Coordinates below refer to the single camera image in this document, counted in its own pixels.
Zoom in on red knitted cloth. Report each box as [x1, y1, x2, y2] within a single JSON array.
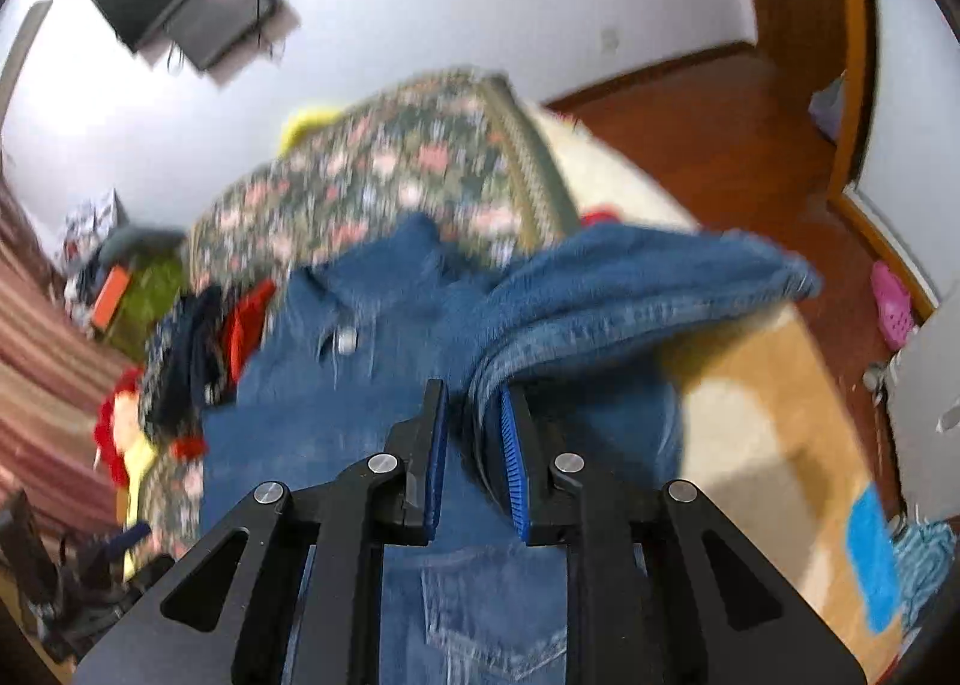
[[94, 370, 207, 487]]

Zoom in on black hanging cable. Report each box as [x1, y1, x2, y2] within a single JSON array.
[[253, 0, 290, 67]]

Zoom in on white furniture panel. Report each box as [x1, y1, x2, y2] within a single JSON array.
[[862, 332, 960, 506]]

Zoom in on orange box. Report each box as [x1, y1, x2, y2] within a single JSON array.
[[90, 266, 130, 330]]

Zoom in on pile of mixed clutter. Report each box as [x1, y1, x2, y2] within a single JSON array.
[[60, 193, 128, 326]]

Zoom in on grey pillow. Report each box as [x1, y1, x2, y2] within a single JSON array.
[[97, 226, 185, 266]]

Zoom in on yellow cloth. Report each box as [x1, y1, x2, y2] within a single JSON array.
[[120, 430, 162, 581]]

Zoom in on teal striped cloth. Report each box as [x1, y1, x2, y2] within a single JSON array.
[[892, 516, 957, 630]]

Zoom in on pink slipper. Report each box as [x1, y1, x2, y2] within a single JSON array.
[[870, 261, 917, 352]]

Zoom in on dark object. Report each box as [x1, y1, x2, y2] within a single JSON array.
[[0, 490, 173, 663]]

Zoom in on cream and tan bed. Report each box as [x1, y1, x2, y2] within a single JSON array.
[[529, 107, 912, 671]]

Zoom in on blue towel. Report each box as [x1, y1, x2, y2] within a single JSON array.
[[847, 490, 901, 633]]

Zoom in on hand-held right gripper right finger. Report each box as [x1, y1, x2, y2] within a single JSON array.
[[499, 383, 863, 685]]

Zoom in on blue denim jeans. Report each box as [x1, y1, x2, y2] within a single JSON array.
[[199, 212, 822, 685]]

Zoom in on yellow ring cushion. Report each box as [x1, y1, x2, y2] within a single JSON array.
[[277, 103, 342, 153]]

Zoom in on pale blue bag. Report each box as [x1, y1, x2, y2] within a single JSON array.
[[810, 73, 848, 146]]

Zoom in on striped brown curtain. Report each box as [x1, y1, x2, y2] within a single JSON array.
[[0, 182, 136, 543]]

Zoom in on dark patterned cloth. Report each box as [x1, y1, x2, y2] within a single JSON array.
[[142, 287, 226, 446]]

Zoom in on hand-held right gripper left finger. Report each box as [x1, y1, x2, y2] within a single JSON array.
[[71, 379, 451, 685]]

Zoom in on green patterned cover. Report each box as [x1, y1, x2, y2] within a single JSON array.
[[112, 257, 188, 363]]

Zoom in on dark floral blanket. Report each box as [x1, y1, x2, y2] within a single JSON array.
[[135, 70, 582, 558]]

